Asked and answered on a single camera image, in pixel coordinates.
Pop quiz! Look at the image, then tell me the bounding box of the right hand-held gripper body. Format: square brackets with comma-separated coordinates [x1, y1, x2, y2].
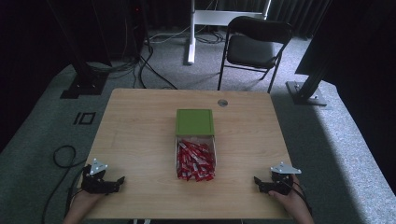
[261, 161, 303, 196]

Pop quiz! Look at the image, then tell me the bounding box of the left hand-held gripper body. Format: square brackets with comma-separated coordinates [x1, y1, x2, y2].
[80, 158, 121, 196]

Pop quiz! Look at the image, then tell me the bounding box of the person's right hand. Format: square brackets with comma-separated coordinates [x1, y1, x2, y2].
[268, 175, 308, 219]

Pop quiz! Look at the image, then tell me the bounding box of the person's left hand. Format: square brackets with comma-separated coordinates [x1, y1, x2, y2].
[68, 189, 106, 219]

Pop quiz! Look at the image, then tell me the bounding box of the clear box of red packets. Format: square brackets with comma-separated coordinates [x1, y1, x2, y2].
[174, 134, 219, 181]

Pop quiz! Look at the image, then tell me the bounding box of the pile of red packets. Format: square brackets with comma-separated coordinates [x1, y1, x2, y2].
[177, 139, 217, 183]

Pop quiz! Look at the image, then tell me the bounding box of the green box cover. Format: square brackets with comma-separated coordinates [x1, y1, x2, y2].
[175, 108, 216, 137]

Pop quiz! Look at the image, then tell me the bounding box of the black metal stand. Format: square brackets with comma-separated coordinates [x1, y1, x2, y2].
[285, 0, 335, 107]
[46, 0, 110, 100]

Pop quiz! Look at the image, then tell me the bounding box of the black folding chair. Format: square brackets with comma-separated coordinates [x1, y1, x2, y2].
[217, 15, 294, 94]

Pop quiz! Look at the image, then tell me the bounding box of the dark computer tower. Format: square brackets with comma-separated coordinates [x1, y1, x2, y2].
[122, 0, 148, 61]

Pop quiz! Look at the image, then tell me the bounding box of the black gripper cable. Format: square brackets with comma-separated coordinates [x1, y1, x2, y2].
[41, 145, 89, 224]
[284, 175, 313, 217]

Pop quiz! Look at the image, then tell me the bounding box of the bundle of floor cables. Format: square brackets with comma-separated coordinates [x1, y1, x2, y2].
[87, 18, 226, 91]

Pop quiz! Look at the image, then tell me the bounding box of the white desk frame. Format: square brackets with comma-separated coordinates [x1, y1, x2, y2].
[186, 0, 273, 65]

